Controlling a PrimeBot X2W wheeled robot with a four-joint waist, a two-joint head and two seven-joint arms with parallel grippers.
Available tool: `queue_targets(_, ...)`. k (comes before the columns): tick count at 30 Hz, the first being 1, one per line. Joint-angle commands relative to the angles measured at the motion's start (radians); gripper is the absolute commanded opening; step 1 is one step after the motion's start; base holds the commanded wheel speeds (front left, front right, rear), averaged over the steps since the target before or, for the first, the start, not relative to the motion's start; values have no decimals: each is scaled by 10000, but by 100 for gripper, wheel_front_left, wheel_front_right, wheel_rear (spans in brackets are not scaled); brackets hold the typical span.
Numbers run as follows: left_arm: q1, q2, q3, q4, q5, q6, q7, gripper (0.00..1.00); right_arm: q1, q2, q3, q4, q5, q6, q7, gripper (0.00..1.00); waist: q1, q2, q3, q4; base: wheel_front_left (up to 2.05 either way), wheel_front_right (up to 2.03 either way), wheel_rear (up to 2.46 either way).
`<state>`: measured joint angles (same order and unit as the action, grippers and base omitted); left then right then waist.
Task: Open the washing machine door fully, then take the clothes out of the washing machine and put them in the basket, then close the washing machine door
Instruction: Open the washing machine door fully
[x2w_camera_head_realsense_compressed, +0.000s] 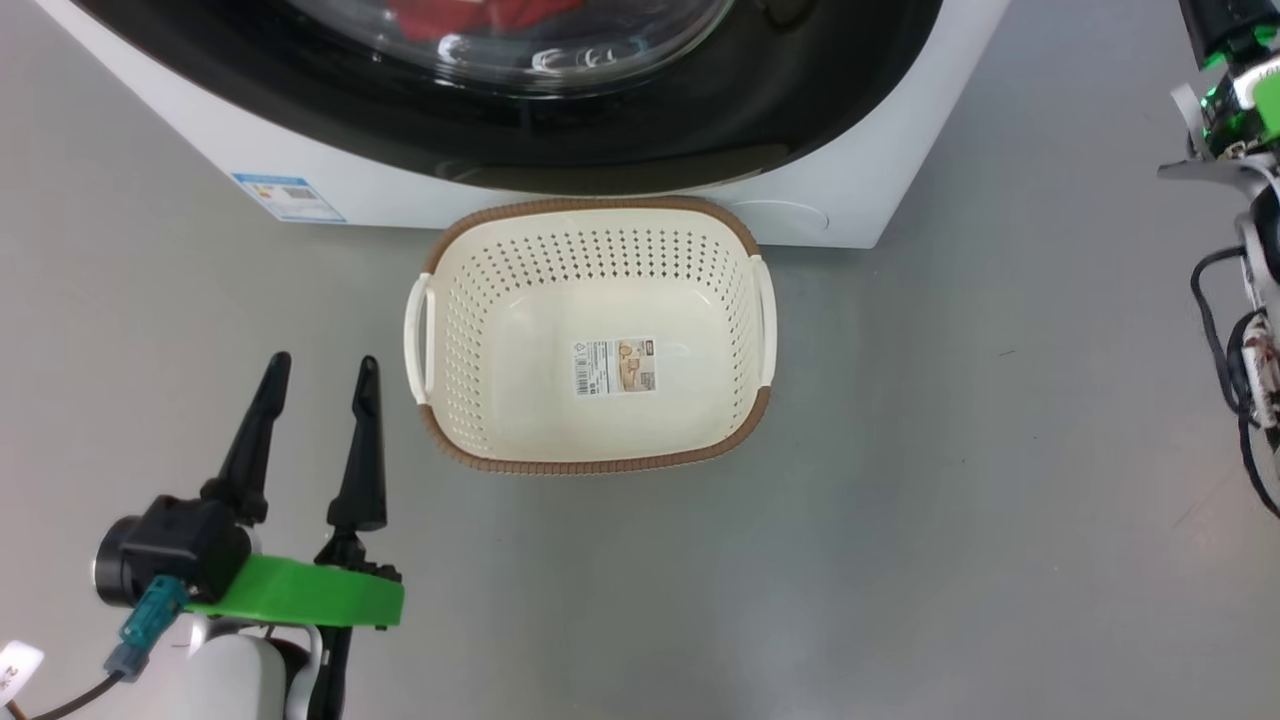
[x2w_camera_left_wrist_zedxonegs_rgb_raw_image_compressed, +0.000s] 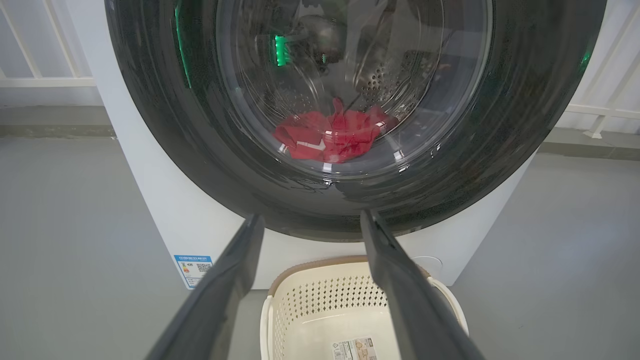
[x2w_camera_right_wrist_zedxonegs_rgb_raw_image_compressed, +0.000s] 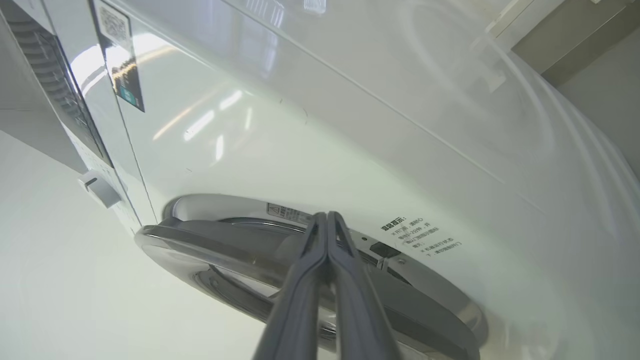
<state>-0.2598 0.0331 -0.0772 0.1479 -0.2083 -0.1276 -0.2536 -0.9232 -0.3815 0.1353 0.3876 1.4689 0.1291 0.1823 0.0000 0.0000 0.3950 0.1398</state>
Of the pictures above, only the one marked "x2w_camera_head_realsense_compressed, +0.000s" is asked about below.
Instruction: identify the white front-load washing machine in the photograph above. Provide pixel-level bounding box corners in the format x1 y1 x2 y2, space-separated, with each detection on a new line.
35 0 1011 249

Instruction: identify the basket product label sticker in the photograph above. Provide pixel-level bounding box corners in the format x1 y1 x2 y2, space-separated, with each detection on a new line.
572 338 658 397

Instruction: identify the black glass washing machine door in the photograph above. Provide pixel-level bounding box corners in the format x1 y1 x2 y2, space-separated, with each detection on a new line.
70 0 944 196

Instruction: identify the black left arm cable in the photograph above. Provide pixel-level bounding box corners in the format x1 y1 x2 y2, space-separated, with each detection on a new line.
30 672 126 720

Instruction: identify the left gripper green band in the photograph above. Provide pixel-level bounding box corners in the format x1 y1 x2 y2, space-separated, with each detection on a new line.
185 352 405 630

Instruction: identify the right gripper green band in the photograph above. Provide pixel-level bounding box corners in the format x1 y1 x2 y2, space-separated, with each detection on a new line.
1200 40 1280 159

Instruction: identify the cream laundry basket brown rim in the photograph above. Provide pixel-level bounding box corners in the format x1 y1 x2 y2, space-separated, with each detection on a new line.
403 197 778 475

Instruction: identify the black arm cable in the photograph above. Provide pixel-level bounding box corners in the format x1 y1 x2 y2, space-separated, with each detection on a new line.
1190 248 1280 519
30 672 126 720

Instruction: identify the white cable tag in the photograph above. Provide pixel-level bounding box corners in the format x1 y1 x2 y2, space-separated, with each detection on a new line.
0 642 45 706

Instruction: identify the red garment with white stripes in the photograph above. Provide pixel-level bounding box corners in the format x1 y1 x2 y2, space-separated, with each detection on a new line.
385 0 586 41

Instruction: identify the teal left camera connector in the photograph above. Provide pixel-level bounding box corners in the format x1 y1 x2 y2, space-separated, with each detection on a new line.
105 577 189 681

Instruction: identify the blue energy label sticker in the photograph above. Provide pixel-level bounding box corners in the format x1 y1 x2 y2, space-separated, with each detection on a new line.
231 173 347 223

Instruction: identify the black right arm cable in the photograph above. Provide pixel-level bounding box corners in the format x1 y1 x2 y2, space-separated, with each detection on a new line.
1190 248 1280 519

